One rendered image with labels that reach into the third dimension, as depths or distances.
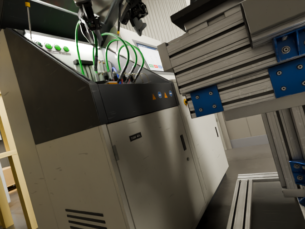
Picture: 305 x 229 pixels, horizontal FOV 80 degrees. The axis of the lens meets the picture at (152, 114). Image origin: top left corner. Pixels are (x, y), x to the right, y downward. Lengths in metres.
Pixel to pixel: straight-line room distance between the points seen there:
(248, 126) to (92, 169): 2.36
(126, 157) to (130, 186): 0.12
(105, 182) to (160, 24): 2.77
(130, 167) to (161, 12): 2.78
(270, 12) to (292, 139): 0.51
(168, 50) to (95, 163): 0.52
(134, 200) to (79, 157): 0.30
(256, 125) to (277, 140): 2.01
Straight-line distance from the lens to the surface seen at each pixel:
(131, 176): 0.80
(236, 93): 0.62
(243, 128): 2.86
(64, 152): 0.97
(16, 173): 2.31
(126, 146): 0.79
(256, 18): 0.47
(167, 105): 1.13
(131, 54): 1.53
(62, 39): 1.46
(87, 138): 0.80
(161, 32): 3.19
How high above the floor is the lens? 0.77
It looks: level
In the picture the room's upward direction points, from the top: 16 degrees counter-clockwise
